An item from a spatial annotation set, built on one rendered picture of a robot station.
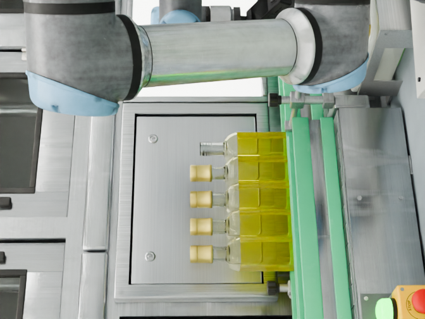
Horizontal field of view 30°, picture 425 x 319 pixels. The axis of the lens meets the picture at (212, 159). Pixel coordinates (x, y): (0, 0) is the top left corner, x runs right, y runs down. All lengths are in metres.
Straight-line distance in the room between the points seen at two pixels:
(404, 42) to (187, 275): 0.65
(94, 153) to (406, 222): 0.73
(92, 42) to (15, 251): 0.86
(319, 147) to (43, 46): 0.68
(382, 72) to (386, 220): 0.29
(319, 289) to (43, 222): 0.66
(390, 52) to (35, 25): 0.72
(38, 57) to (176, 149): 0.82
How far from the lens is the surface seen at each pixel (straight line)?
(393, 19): 1.45
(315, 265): 1.42
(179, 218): 1.72
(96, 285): 1.68
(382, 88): 1.60
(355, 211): 1.45
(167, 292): 1.66
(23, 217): 1.79
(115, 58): 1.02
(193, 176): 1.60
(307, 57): 1.18
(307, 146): 1.51
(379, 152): 1.51
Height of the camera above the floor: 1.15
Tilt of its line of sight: 1 degrees down
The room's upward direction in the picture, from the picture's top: 90 degrees counter-clockwise
